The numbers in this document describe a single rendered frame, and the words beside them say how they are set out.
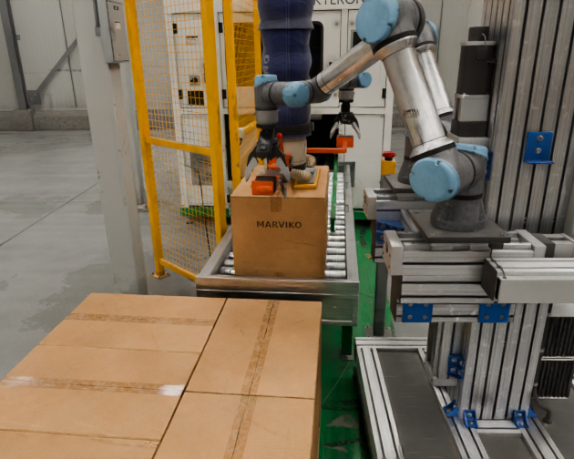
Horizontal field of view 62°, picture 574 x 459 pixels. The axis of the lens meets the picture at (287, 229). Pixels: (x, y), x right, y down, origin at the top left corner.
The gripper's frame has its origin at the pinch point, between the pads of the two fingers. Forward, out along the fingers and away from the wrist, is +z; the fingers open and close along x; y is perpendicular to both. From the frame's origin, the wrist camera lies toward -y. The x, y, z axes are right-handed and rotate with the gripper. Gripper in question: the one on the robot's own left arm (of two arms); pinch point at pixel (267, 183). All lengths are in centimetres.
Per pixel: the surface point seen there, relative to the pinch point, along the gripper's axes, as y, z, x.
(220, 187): 99, 29, 44
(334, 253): 72, 56, -22
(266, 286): 23, 51, 5
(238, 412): -50, 54, 2
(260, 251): 31, 39, 9
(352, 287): 23, 50, -31
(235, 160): 146, 23, 45
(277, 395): -42, 54, -8
